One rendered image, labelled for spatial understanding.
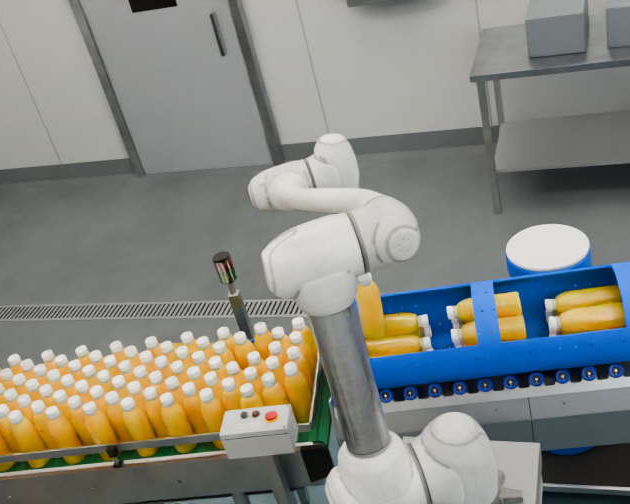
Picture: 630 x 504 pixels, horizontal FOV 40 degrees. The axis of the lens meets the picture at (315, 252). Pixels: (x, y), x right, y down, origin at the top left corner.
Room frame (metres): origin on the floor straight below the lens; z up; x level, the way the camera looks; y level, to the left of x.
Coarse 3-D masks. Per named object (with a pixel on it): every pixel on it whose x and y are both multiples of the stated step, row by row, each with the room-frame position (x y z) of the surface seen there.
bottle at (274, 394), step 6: (276, 384) 2.02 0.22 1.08; (264, 390) 2.01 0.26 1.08; (270, 390) 2.00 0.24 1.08; (276, 390) 2.00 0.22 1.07; (282, 390) 2.01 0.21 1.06; (264, 396) 2.00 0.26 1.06; (270, 396) 1.99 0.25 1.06; (276, 396) 1.99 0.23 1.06; (282, 396) 2.00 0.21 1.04; (264, 402) 2.01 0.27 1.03; (270, 402) 1.99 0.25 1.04; (276, 402) 1.99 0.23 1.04; (282, 402) 2.00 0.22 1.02; (288, 402) 2.02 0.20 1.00
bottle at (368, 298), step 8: (360, 288) 2.00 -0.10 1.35; (368, 288) 2.00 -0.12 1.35; (376, 288) 2.00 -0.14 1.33; (360, 296) 2.00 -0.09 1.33; (368, 296) 1.99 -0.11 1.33; (376, 296) 1.99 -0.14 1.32; (360, 304) 2.00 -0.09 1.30; (368, 304) 1.98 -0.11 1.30; (376, 304) 1.99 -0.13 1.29; (360, 312) 2.00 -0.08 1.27; (368, 312) 1.98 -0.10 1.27; (376, 312) 1.99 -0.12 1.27; (360, 320) 2.01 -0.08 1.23; (368, 320) 1.99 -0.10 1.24; (376, 320) 1.98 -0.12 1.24; (384, 320) 2.02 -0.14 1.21; (368, 328) 1.99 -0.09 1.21; (376, 328) 1.98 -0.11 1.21; (384, 328) 2.00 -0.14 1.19; (368, 336) 1.99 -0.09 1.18; (376, 336) 1.98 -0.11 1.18
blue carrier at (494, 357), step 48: (432, 288) 2.11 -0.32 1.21; (480, 288) 2.01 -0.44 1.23; (528, 288) 2.09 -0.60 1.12; (576, 288) 2.06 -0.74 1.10; (624, 288) 1.85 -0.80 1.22; (432, 336) 2.13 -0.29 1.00; (480, 336) 1.88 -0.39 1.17; (528, 336) 2.04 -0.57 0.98; (576, 336) 1.81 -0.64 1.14; (624, 336) 1.77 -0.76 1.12; (384, 384) 1.94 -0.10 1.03
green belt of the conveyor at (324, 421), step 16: (320, 384) 2.18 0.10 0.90; (320, 400) 2.10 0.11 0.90; (320, 416) 2.03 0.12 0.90; (304, 432) 1.98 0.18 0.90; (320, 432) 1.96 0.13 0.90; (160, 448) 2.08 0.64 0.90; (208, 448) 2.02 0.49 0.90; (16, 464) 2.19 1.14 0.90; (48, 464) 2.15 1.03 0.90; (64, 464) 2.13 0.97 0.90; (80, 464) 2.11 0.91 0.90
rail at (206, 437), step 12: (216, 432) 1.99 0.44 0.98; (108, 444) 2.07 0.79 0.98; (120, 444) 2.06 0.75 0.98; (132, 444) 2.05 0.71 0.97; (144, 444) 2.04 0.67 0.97; (156, 444) 2.03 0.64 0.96; (168, 444) 2.03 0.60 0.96; (180, 444) 2.02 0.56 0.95; (0, 456) 2.16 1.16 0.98; (12, 456) 2.15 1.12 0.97; (24, 456) 2.14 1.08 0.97; (36, 456) 2.13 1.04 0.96; (48, 456) 2.12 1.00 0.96; (60, 456) 2.11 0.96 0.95
